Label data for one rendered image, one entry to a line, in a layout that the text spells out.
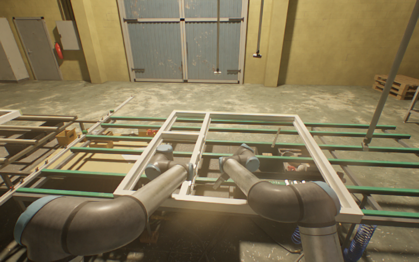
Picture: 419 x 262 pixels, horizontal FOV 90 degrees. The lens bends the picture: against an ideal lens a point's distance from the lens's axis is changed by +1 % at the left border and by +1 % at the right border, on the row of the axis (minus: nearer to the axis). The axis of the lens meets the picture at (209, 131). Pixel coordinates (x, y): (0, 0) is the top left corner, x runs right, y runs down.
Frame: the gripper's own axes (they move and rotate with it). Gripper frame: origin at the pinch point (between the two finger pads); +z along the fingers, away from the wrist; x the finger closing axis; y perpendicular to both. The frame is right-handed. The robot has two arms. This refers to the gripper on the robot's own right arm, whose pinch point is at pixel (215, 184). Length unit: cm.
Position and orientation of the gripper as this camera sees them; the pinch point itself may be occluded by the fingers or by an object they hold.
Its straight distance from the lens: 146.6
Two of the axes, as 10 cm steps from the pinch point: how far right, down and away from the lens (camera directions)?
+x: -1.1, 1.1, -9.9
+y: -7.7, -6.4, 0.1
